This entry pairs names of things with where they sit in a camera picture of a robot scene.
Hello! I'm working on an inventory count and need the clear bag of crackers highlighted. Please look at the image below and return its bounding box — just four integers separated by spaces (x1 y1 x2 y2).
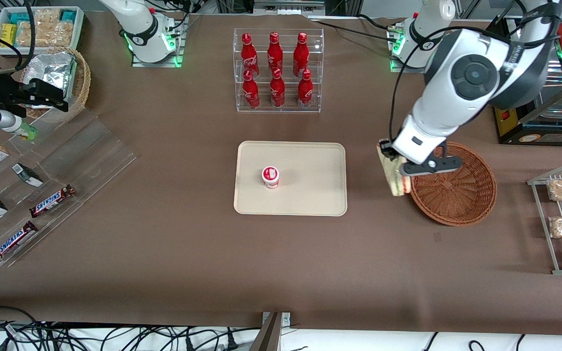
35 20 75 48
32 8 62 24

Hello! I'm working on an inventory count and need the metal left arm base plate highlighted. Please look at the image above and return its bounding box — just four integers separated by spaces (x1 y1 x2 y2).
390 19 428 74

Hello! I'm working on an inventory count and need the snickers chocolate bar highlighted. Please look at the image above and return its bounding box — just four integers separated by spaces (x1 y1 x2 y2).
29 184 76 218
0 221 39 263

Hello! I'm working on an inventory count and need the clear acrylic bottle rack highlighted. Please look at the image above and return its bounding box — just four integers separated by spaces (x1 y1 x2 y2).
233 28 324 114

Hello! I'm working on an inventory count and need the black hot food case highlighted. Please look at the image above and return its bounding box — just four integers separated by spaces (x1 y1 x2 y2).
491 15 562 145

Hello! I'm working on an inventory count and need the grey metal wire rack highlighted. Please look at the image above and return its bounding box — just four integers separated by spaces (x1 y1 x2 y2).
527 162 562 275

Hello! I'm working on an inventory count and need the black table cable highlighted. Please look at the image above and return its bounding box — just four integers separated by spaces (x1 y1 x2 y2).
310 14 404 40

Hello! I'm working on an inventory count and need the black cable bundle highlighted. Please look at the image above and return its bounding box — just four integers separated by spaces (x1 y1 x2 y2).
0 305 262 351

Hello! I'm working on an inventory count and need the red cola bottle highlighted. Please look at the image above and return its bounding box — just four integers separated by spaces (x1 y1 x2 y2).
269 68 286 108
293 32 310 77
267 32 284 75
241 33 260 78
297 69 314 109
242 69 261 109

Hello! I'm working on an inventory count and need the clear acrylic stepped stand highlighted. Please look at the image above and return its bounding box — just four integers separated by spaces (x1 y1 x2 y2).
0 108 138 268

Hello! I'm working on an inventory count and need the triangle sandwich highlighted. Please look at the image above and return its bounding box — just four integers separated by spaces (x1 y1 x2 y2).
377 144 412 197

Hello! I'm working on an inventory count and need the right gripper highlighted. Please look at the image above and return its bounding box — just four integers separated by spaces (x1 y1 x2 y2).
0 72 70 113

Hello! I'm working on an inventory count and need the brown wicker basket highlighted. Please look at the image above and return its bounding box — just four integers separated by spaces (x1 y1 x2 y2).
408 141 498 227

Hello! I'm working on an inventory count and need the brown table cover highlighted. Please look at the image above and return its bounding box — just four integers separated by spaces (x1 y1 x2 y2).
0 11 562 337

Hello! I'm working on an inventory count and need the beige plastic tray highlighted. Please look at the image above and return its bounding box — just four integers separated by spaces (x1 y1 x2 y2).
234 141 348 216

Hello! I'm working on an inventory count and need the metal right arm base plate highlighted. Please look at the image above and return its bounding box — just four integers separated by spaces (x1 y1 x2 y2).
131 15 185 68

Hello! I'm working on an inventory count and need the light wicker basket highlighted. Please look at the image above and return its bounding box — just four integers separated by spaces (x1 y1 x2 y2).
19 46 91 123

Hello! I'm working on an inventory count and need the silver foil bag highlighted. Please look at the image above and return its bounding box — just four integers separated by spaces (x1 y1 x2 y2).
21 51 78 109

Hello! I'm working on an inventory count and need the metal clamp bracket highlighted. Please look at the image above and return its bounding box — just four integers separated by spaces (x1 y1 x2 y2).
251 312 291 351

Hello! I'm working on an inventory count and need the red white yogurt cup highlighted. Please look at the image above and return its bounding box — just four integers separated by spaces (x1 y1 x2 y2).
261 166 281 189

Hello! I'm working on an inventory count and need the white plastic bin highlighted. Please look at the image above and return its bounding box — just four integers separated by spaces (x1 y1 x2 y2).
0 6 85 56

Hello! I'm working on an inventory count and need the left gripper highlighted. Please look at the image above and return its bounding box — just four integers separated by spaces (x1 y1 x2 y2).
379 115 462 176

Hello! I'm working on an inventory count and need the yellow snack box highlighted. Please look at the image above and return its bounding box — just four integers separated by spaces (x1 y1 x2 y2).
0 23 18 48

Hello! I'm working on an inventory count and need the aluminium frame profile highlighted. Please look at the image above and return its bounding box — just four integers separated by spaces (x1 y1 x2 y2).
252 0 326 18

